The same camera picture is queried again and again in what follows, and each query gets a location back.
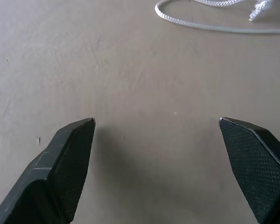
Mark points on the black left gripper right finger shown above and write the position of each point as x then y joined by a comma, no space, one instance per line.
259,175

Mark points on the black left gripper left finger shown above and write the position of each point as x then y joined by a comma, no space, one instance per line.
49,182

